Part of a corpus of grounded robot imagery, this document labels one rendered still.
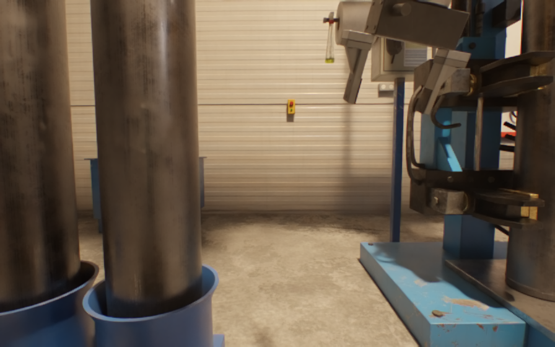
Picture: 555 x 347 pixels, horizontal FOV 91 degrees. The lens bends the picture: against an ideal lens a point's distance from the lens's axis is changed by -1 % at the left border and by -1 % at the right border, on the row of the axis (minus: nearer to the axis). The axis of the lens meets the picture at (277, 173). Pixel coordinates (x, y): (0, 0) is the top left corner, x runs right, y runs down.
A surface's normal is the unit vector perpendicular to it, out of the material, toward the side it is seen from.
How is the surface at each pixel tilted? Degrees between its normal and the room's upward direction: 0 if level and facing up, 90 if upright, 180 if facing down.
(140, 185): 90
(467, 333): 90
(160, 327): 117
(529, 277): 90
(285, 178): 90
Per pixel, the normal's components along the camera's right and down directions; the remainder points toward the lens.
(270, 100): -0.01, 0.08
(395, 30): 0.08, 0.48
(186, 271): 0.85, 0.04
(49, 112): 0.97, 0.02
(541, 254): -0.74, 0.06
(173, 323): 0.49, 0.51
